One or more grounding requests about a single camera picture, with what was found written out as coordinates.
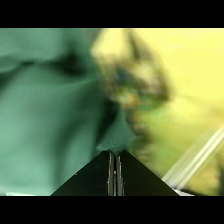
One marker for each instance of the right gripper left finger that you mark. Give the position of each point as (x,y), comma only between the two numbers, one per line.
(90,180)

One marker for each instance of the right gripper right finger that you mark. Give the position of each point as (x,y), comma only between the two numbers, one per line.
(140,181)

